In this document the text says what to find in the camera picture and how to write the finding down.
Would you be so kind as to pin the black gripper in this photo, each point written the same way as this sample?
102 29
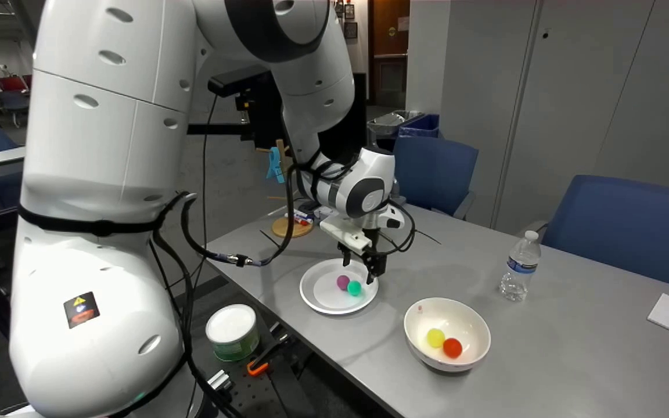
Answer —
372 258

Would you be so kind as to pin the green ball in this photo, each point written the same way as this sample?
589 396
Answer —
353 288

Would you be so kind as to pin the purple ball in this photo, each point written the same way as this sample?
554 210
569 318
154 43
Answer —
343 282

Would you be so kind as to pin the yellow ball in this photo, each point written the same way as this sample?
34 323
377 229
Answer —
436 337

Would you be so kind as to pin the orange ball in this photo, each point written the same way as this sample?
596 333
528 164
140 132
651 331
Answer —
451 346

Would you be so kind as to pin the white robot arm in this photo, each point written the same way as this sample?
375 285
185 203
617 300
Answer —
91 329

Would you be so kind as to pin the white plastic plate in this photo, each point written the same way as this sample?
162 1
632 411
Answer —
321 293

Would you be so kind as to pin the white ceramic bowl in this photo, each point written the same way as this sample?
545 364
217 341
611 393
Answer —
454 321

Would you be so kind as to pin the wooden mug tree stand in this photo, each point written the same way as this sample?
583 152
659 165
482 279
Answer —
291 221

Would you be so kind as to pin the clear water bottle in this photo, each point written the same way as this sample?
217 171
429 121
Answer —
522 265

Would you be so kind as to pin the blue office chair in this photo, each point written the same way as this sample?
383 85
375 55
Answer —
617 221

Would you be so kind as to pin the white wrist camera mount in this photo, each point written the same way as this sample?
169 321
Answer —
347 233

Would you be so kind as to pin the orange handled clamp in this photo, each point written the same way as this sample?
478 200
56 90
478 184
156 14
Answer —
258 366

